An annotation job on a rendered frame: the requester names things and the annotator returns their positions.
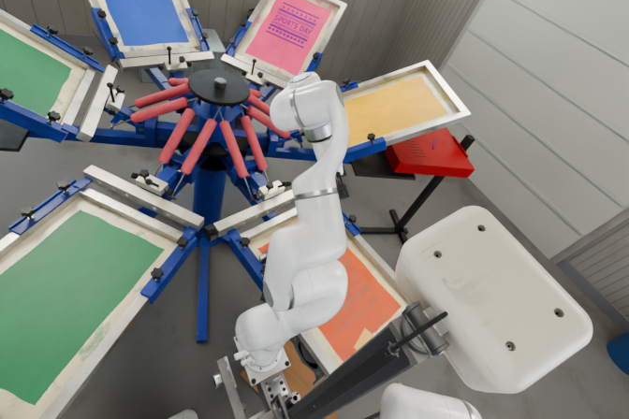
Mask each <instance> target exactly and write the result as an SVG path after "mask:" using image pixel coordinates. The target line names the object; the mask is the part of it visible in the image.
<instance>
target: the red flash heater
mask: <svg viewBox="0 0 629 419"><path fill-rule="evenodd" d="M434 141H435V144H434V148H433V149H432V147H433V143H434ZM384 152H385V154H386V156H387V158H388V161H389V163H390V165H391V167H392V169H393V171H394V172H398V173H410V174H421V175H433V176H446V177H457V178H468V177H469V176H470V175H471V174H472V173H473V172H474V171H475V168H474V167H473V166H472V164H471V163H470V161H469V160H468V157H469V156H468V155H467V153H466V152H465V150H464V149H463V147H462V146H461V144H460V143H459V141H458V140H457V139H456V138H455V136H451V134H450V133H449V131H448V130H447V129H446V127H445V128H441V129H438V130H435V131H432V132H430V133H427V134H424V135H421V136H418V137H413V138H410V139H407V140H405V141H401V142H398V143H395V144H392V145H389V146H387V149H386V150H384Z"/></svg>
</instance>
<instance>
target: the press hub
mask: <svg viewBox="0 0 629 419"><path fill-rule="evenodd" d="M188 88H189V90H190V92H191V93H192V94H193V95H194V96H195V97H197V98H198V99H200V100H202V101H204V102H206V103H204V104H202V105H201V106H200V107H199V108H198V115H197V114H195V116H194V117H193V119H192V121H191V122H190V124H193V125H197V132H188V131H185V133H184V134H183V137H182V139H181V141H182V143H183V144H184V145H185V146H181V145H179V146H178V148H179V152H180V154H181V155H183V154H184V153H185V152H186V151H187V150H188V149H189V148H190V147H191V146H193V145H194V144H195V142H196V140H197V138H198V136H199V134H200V132H201V130H202V128H203V127H204V125H205V123H206V122H207V120H208V119H213V117H214V116H215V114H216V112H217V110H218V108H217V106H219V107H220V106H222V107H221V108H220V111H221V113H222V116H223V119H224V121H229V124H230V127H231V129H232V132H233V130H234V129H236V130H244V129H243V126H242V124H241V120H240V119H238V118H236V113H235V111H234V110H233V108H231V107H232V106H237V105H239V104H242V103H244V102H245V101H246V100H247V99H248V98H249V95H250V88H249V86H248V84H247V83H246V82H245V81H244V80H243V79H241V78H240V77H238V76H236V75H234V74H232V73H229V72H226V71H223V70H217V69H205V70H200V71H198V72H196V73H194V74H193V75H191V76H190V78H189V80H188ZM214 120H215V121H216V123H217V125H216V126H215V128H214V130H213V132H212V135H211V136H210V138H209V141H211V143H210V144H208V145H207V146H206V147H205V148H204V149H203V151H202V153H201V154H203V155H207V156H209V157H208V158H207V159H206V160H205V161H204V163H203V164H202V165H201V166H200V168H201V170H200V171H199V172H198V173H197V179H196V180H195V182H194V200H193V212H194V213H195V214H197V215H199V216H201V217H203V218H204V225H203V226H202V227H201V228H200V230H199V231H198V232H196V234H195V235H194V236H193V237H196V238H197V247H200V240H201V237H203V238H206V237H205V236H204V235H205V234H204V232H203V231H204V230H203V228H204V226H206V225H208V224H211V225H212V227H213V224H214V223H216V222H219V221H221V219H220V216H221V210H222V204H223V197H224V191H225V185H226V179H227V173H226V172H225V171H224V170H227V167H226V166H225V165H224V164H223V163H222V161H221V160H220V159H219V158H218V157H227V156H228V152H227V151H226V150H225V149H224V147H223V146H222V145H221V144H220V143H219V142H221V141H225V138H224V135H223V133H222V130H221V127H220V125H219V123H220V122H222V118H221V116H220V113H219V112H218V114H217V116H216V117H215V119H214ZM235 139H236V142H237V144H238V147H239V150H240V152H241V155H242V156H243V157H244V158H245V157H246V153H247V152H245V151H244V149H245V148H246V147H247V145H248V143H249V142H248V139H247V137H235ZM221 241H222V240H220V239H216V240H214V241H212V242H209V247H212V246H215V245H216V244H218V243H219V242H221Z"/></svg>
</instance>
